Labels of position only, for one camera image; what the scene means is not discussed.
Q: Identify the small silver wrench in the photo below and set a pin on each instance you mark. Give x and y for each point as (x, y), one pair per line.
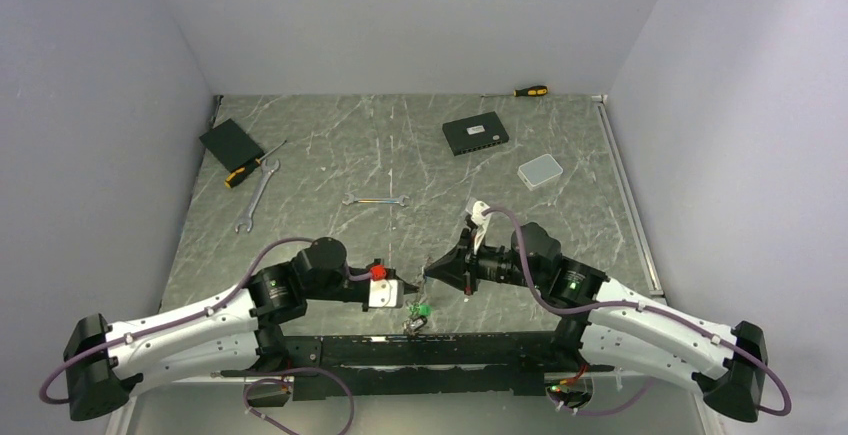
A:
(350, 199)

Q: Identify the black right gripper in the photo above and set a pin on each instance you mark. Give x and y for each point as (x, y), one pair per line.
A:
(458, 267)

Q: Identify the white plastic box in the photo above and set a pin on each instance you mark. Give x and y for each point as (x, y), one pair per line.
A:
(539, 171)

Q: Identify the orange screwdriver at wall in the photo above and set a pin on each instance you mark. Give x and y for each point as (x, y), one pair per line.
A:
(530, 92)

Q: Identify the black network switch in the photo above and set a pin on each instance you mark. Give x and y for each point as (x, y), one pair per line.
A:
(475, 133)

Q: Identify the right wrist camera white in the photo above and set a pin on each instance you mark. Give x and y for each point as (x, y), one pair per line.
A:
(478, 212)

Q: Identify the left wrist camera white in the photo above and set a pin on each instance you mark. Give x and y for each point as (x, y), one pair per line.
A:
(385, 290)

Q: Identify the orange black screwdriver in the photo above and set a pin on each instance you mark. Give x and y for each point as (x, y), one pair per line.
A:
(239, 175)

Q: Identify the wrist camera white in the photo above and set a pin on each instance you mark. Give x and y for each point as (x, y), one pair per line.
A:
(385, 290)
(478, 212)

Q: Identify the large silver wrench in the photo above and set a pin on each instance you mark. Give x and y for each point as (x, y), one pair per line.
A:
(244, 223)

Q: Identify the large metal keyring with chain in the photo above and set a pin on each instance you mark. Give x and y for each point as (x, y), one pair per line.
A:
(411, 327)

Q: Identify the black flat box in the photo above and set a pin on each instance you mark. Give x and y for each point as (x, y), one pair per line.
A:
(231, 145)

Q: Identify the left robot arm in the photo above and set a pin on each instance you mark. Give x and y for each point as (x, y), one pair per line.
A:
(106, 363)

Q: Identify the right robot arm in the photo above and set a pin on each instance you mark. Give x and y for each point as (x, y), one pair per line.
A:
(603, 322)

